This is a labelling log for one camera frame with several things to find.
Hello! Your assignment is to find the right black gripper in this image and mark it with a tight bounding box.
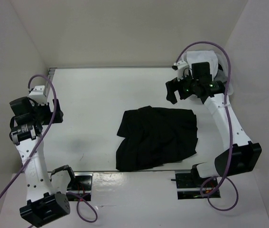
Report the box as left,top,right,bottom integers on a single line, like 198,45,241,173
166,69,198,104

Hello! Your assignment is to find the black skirt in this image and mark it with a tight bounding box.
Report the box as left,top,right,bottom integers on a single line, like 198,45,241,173
116,106,198,172

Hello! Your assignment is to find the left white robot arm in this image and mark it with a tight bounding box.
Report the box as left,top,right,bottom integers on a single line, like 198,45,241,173
9,97,77,228

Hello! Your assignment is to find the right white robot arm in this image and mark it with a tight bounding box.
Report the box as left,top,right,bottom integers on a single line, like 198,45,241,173
166,61,262,187

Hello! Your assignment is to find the white skirt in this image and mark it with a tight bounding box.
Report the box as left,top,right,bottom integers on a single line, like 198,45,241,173
186,50,218,79

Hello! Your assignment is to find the grey skirt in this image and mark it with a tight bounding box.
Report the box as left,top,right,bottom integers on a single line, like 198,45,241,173
214,69,228,85

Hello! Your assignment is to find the white plastic basket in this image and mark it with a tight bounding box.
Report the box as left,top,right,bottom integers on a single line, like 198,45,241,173
183,50,234,97

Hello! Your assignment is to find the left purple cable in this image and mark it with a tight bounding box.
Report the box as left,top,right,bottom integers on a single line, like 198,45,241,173
0,75,98,228

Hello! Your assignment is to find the purple cable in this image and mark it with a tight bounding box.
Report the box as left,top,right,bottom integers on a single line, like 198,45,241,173
176,41,240,211
0,75,98,228

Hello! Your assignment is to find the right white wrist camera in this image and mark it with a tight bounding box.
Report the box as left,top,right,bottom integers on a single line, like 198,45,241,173
172,60,189,80

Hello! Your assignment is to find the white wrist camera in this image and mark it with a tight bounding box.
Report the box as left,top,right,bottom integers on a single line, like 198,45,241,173
28,85,47,105
172,60,189,80

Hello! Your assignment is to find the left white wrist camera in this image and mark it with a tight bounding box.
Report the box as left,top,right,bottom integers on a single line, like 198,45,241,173
28,85,47,105

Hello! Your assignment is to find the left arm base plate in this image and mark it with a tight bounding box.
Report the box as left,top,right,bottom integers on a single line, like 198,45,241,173
67,172,93,201

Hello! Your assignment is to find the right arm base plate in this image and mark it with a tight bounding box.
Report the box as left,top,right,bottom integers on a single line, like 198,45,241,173
171,171,221,200

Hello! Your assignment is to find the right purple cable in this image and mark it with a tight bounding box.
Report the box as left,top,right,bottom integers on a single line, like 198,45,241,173
176,41,240,211

